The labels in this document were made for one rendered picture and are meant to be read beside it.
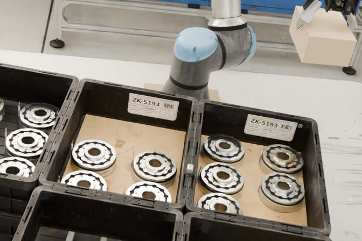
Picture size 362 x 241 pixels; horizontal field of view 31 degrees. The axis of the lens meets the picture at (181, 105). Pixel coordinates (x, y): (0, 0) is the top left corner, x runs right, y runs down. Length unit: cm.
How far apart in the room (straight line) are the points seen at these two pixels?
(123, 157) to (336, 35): 60
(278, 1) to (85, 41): 107
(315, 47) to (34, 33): 228
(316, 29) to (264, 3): 186
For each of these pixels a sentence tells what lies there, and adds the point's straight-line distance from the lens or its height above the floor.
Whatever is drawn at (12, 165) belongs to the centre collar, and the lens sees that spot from 145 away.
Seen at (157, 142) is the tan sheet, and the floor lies 83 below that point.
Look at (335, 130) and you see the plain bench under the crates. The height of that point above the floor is 70.
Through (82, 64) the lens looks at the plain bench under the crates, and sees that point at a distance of 210.
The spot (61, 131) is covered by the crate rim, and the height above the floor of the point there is 93.
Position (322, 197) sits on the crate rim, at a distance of 142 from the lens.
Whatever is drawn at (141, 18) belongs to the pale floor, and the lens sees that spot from 389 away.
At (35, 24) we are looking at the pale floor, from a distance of 373.
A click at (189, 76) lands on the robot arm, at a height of 86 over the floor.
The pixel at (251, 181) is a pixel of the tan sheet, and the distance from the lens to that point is 155.
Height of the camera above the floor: 183
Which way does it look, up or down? 35 degrees down
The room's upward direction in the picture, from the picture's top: 10 degrees clockwise
